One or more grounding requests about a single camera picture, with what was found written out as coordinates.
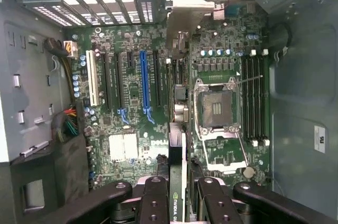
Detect green motherboard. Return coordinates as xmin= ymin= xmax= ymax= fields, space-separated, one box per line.
xmin=64 ymin=4 xmax=271 ymax=190

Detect long black expansion slot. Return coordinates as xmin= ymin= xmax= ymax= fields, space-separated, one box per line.
xmin=101 ymin=52 xmax=113 ymax=110
xmin=114 ymin=52 xmax=130 ymax=126
xmin=152 ymin=49 xmax=163 ymax=108

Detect silver chipset heatsink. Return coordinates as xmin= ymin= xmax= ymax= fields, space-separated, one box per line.
xmin=108 ymin=133 xmax=139 ymax=162

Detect silver coin battery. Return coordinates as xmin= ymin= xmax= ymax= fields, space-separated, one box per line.
xmin=242 ymin=167 xmax=255 ymax=179

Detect power wire bundle coloured wires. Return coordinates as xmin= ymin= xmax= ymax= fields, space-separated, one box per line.
xmin=51 ymin=106 xmax=80 ymax=143

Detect black RAM slot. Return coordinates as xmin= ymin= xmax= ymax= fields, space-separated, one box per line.
xmin=241 ymin=54 xmax=249 ymax=140
xmin=253 ymin=54 xmax=261 ymax=140
xmin=260 ymin=49 xmax=270 ymax=147
xmin=247 ymin=49 xmax=255 ymax=147

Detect open metal socket cover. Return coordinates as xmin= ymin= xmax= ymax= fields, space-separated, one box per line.
xmin=203 ymin=131 xmax=250 ymax=172

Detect thin black wire loop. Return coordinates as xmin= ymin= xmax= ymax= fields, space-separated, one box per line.
xmin=269 ymin=22 xmax=293 ymax=58

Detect open black PC case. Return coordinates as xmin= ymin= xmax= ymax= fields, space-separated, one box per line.
xmin=0 ymin=0 xmax=338 ymax=224

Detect thin metal locking lever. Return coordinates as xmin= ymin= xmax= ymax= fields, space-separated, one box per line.
xmin=236 ymin=74 xmax=264 ymax=85

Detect long blue expansion slot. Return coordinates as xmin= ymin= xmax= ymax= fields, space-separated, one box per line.
xmin=139 ymin=50 xmax=155 ymax=126

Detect short black expansion slot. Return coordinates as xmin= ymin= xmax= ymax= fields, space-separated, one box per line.
xmin=127 ymin=51 xmax=136 ymax=68

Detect black plastic shroud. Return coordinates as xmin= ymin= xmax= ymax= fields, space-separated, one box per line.
xmin=10 ymin=136 xmax=90 ymax=224

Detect power wire bundle yellow wires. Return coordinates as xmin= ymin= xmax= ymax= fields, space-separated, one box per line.
xmin=43 ymin=38 xmax=80 ymax=103

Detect white expansion slot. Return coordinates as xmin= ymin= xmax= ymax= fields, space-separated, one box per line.
xmin=86 ymin=49 xmax=100 ymax=107

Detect CPU socket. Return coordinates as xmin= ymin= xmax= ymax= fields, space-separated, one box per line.
xmin=194 ymin=76 xmax=242 ymax=140

